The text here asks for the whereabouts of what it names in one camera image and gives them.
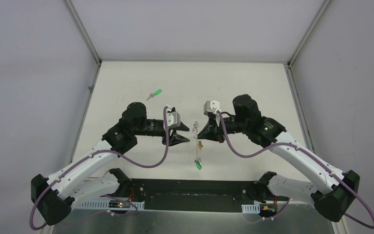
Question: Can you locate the right white cable duct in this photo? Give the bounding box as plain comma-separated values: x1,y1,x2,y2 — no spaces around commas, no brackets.
241,204,261,214

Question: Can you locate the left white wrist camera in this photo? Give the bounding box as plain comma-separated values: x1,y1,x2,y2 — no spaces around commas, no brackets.
164,105,182,129

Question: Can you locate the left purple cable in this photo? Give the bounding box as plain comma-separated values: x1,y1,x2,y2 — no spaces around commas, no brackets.
29,106,171,231

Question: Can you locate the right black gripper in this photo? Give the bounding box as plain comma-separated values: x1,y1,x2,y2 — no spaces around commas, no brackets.
197,114,249,143

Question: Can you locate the white cable duct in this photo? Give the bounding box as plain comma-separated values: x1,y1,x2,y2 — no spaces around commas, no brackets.
241,204,261,214
75,199,145,211

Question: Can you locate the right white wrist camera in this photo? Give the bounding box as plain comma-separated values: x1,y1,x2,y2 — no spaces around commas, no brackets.
203,100,220,116

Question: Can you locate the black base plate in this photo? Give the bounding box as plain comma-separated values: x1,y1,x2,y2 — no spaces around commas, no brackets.
113,179,274,213

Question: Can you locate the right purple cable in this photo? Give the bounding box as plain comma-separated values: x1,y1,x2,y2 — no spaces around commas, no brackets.
216,110,374,230

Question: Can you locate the aluminium frame post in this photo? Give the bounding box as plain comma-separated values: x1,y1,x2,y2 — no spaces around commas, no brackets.
41,0,102,234
283,0,349,234

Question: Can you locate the left white cable duct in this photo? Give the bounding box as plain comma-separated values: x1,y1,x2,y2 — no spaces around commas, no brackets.
75,199,145,211

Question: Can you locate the right aluminium frame post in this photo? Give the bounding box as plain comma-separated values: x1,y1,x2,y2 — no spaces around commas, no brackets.
283,0,349,234

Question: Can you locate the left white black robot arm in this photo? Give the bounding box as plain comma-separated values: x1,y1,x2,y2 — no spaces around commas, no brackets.
29,102,189,230

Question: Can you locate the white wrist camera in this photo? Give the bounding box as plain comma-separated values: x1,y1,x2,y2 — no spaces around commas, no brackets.
203,100,220,116
164,105,182,129

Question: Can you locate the green tagged loose key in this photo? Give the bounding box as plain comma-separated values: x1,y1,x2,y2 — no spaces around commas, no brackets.
146,89,162,101

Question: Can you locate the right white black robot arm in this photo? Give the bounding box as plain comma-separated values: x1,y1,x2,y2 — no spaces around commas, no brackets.
198,94,360,222

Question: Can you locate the left aluminium frame post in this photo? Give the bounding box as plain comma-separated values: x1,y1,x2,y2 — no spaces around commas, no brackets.
41,0,102,234

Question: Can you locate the large wire keyring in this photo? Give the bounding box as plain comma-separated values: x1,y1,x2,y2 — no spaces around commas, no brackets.
192,121,201,162

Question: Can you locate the purple cable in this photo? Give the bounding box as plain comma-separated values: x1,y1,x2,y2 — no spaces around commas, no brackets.
216,110,374,230
29,106,171,231

